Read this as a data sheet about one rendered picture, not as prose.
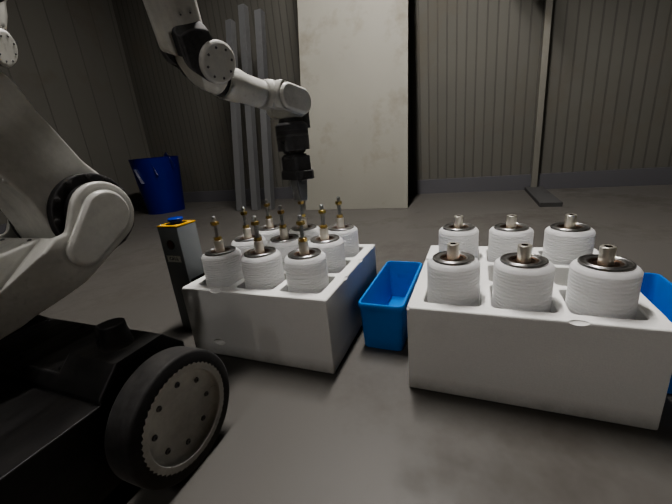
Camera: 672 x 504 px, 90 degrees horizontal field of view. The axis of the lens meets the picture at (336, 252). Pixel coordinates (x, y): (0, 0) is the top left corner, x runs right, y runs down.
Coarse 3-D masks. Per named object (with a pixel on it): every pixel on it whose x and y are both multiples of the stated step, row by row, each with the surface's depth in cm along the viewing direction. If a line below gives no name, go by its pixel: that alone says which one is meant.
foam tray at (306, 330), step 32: (192, 288) 81; (224, 288) 79; (352, 288) 83; (192, 320) 84; (224, 320) 80; (256, 320) 77; (288, 320) 73; (320, 320) 70; (352, 320) 84; (224, 352) 84; (256, 352) 80; (288, 352) 76; (320, 352) 73
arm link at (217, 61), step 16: (144, 0) 58; (160, 0) 57; (176, 0) 58; (192, 0) 60; (160, 16) 58; (176, 16) 59; (192, 16) 60; (160, 32) 60; (176, 32) 60; (192, 32) 61; (208, 32) 63; (160, 48) 65; (176, 48) 62; (192, 48) 62; (208, 48) 63; (224, 48) 65; (176, 64) 68; (192, 64) 63; (208, 64) 64; (224, 64) 67; (208, 80) 67; (224, 80) 68
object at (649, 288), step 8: (648, 280) 80; (656, 280) 78; (664, 280) 75; (648, 288) 80; (656, 288) 78; (664, 288) 75; (648, 296) 80; (656, 296) 78; (664, 296) 75; (656, 304) 78; (664, 304) 75; (664, 312) 75
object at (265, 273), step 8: (264, 256) 76; (272, 256) 77; (280, 256) 80; (248, 264) 76; (256, 264) 76; (264, 264) 76; (272, 264) 77; (280, 264) 80; (248, 272) 77; (256, 272) 76; (264, 272) 76; (272, 272) 77; (280, 272) 79; (248, 280) 78; (256, 280) 77; (264, 280) 77; (272, 280) 78; (280, 280) 80; (248, 288) 79; (256, 288) 77; (264, 288) 77; (272, 288) 78
